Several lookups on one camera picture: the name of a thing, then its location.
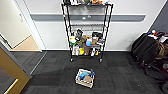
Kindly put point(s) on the pale woven basket dark spots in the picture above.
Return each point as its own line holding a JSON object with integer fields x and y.
{"x": 83, "y": 84}

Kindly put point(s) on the brown paper bag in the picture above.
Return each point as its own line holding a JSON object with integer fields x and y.
{"x": 87, "y": 50}

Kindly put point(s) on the yellow container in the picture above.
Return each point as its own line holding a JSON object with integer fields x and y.
{"x": 81, "y": 51}

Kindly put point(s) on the small blue box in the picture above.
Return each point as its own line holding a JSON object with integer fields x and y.
{"x": 88, "y": 42}

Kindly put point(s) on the white red box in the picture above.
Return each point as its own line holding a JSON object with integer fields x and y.
{"x": 75, "y": 50}

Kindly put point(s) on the green bowl white lid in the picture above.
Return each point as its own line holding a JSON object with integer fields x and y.
{"x": 73, "y": 42}

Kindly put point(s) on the brown box white label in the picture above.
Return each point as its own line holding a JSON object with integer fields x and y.
{"x": 95, "y": 40}

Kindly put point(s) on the small orange item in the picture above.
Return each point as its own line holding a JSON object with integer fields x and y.
{"x": 97, "y": 53}

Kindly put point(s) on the tall black printed bag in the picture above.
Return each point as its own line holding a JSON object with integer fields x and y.
{"x": 79, "y": 33}

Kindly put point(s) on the yellow bowl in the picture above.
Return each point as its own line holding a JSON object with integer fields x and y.
{"x": 71, "y": 37}

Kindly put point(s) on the glossy black pouch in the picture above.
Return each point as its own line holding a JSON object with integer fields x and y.
{"x": 96, "y": 34}

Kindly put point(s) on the black white printed box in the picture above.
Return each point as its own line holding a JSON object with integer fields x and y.
{"x": 101, "y": 41}

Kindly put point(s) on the light blue plush toy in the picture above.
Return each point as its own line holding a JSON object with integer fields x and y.
{"x": 84, "y": 73}

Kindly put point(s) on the dark blue shark plush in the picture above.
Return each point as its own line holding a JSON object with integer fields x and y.
{"x": 92, "y": 72}

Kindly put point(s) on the orange brown plush toy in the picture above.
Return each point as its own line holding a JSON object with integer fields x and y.
{"x": 96, "y": 2}

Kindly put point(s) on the black garment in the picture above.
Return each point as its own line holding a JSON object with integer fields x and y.
{"x": 144, "y": 48}

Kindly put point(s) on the wooden door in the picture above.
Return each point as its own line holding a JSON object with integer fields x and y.
{"x": 15, "y": 71}

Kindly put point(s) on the long grey wall band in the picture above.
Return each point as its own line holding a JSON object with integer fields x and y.
{"x": 50, "y": 17}

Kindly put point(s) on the white door frame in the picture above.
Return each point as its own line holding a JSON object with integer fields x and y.
{"x": 34, "y": 33}

